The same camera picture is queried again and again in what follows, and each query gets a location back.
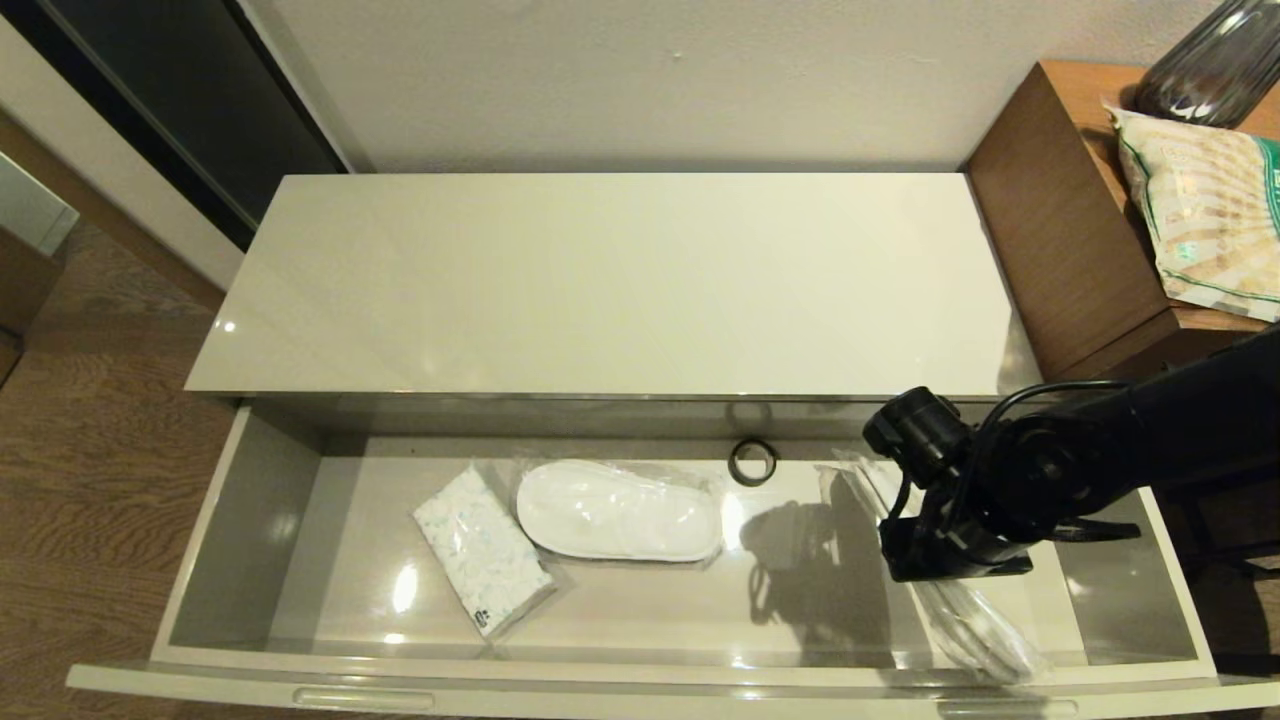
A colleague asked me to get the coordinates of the white slipper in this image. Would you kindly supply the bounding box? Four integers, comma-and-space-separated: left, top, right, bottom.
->
815, 448, 1053, 687
513, 454, 731, 573

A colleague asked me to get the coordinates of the grey glossy drawer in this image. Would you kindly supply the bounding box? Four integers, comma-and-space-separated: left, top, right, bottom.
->
66, 398, 1280, 720

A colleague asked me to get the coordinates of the black tape roll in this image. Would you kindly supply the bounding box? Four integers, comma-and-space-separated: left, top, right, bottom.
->
727, 437, 782, 489

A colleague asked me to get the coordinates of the brown wooden side table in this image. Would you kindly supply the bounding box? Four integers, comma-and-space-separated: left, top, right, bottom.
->
964, 60, 1280, 385

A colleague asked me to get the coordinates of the white green plastic packet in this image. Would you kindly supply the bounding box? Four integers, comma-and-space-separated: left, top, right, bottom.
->
1102, 97, 1280, 323

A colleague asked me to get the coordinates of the blue patterned tissue pack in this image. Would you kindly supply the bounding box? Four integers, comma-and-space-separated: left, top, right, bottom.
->
412, 464, 560, 642

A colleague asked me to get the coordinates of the ribbed glass vase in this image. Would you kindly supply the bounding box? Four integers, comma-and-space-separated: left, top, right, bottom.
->
1134, 0, 1280, 130

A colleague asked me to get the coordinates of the dark door panel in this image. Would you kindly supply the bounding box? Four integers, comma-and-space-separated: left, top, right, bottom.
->
0, 0, 353, 253

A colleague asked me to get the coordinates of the white door frame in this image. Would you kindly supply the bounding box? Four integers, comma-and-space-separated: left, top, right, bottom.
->
0, 14, 251, 293

